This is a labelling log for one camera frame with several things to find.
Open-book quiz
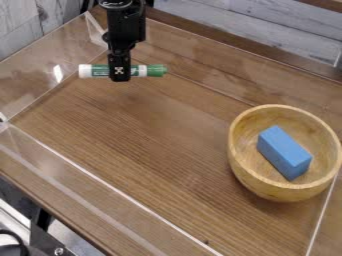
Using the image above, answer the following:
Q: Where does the green white marker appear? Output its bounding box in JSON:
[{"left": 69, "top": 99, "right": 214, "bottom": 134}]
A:
[{"left": 78, "top": 64, "right": 169, "bottom": 78}]

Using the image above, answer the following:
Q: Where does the clear acrylic tray wall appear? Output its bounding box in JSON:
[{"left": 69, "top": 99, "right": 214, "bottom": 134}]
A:
[{"left": 0, "top": 10, "right": 342, "bottom": 256}]

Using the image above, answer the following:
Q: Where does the clear acrylic corner brace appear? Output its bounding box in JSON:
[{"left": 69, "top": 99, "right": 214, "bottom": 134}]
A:
[{"left": 85, "top": 12, "right": 109, "bottom": 48}]

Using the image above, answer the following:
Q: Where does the black metal table bracket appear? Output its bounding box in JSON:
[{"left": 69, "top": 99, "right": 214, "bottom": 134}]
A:
[{"left": 30, "top": 208, "right": 77, "bottom": 256}]

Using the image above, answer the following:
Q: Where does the black cable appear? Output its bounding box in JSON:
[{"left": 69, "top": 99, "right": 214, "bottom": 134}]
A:
[{"left": 0, "top": 229, "right": 33, "bottom": 256}]

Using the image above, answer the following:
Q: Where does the brown wooden bowl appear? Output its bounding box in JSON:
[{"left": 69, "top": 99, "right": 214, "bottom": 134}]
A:
[{"left": 228, "top": 104, "right": 342, "bottom": 202}]

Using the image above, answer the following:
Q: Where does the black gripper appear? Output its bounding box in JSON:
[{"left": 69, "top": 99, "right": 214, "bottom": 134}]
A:
[{"left": 99, "top": 0, "right": 146, "bottom": 82}]

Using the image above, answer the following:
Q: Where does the blue foam block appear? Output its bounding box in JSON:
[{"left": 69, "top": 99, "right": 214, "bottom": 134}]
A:
[{"left": 257, "top": 126, "right": 313, "bottom": 181}]

